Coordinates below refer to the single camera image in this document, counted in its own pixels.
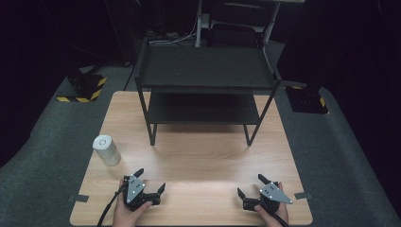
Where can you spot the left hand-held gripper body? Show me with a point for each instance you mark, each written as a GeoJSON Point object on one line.
{"type": "Point", "coordinates": [135, 189]}

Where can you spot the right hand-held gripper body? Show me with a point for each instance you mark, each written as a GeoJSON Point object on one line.
{"type": "Point", "coordinates": [271, 195]}

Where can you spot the person's right hand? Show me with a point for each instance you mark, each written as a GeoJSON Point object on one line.
{"type": "Point", "coordinates": [277, 217]}

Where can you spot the person's left hand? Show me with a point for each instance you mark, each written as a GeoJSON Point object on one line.
{"type": "Point", "coordinates": [126, 214]}

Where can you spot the grey tape strip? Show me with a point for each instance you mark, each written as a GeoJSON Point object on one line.
{"type": "Point", "coordinates": [78, 198]}
{"type": "Point", "coordinates": [303, 195]}

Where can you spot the white cylindrical canister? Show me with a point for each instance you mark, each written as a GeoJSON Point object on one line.
{"type": "Point", "coordinates": [106, 150]}

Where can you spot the black yellow striped stand base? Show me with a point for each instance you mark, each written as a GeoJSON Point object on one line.
{"type": "Point", "coordinates": [84, 89]}
{"type": "Point", "coordinates": [307, 99]}

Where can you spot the black two-tier shelf rack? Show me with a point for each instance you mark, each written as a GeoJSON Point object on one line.
{"type": "Point", "coordinates": [205, 67]}

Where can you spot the black chair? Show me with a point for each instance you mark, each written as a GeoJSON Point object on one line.
{"type": "Point", "coordinates": [235, 26]}

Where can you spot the white desk frame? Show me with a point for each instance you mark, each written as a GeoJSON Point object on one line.
{"type": "Point", "coordinates": [199, 25]}

